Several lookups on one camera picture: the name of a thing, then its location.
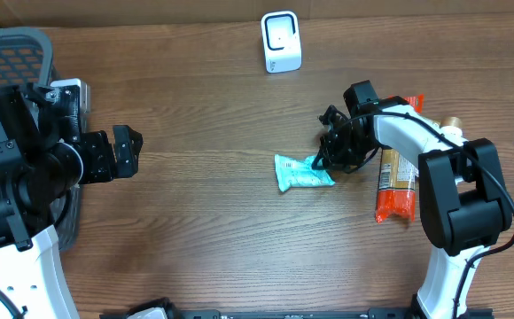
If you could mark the orange spaghetti packet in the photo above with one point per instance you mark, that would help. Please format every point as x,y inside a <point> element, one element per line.
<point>396,187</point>

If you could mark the grey plastic shopping basket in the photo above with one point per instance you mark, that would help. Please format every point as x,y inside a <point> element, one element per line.
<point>26,55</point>

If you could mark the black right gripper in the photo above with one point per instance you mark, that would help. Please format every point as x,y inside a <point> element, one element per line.
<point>333,159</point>

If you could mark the white barcode scanner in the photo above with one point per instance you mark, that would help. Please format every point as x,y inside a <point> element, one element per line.
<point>281,42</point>

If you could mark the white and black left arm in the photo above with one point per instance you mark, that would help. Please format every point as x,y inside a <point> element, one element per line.
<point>44,155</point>

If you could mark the white tube with gold cap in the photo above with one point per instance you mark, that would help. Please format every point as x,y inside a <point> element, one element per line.
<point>452,126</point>

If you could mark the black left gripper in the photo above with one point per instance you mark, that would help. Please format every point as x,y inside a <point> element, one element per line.
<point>105,167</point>

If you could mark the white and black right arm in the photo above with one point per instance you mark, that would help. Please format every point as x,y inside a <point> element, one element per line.
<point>465,209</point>

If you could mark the mint green wipes packet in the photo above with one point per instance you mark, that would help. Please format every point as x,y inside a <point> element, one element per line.
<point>292,173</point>

